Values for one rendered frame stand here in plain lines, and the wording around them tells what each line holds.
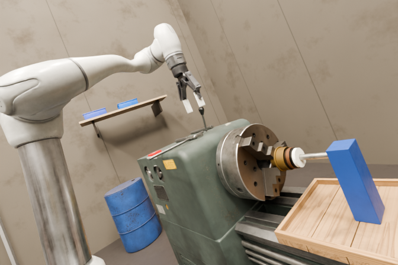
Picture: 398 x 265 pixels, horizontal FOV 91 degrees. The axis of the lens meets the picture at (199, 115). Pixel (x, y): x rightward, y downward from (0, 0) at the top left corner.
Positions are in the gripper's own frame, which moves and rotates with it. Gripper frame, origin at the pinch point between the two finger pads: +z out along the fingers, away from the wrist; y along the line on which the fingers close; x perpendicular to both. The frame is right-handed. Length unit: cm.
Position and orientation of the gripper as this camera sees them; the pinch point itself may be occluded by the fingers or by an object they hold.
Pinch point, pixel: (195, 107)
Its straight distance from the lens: 91.0
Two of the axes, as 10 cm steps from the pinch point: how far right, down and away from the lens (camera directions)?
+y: 4.3, -1.9, -8.8
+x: 8.2, -3.3, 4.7
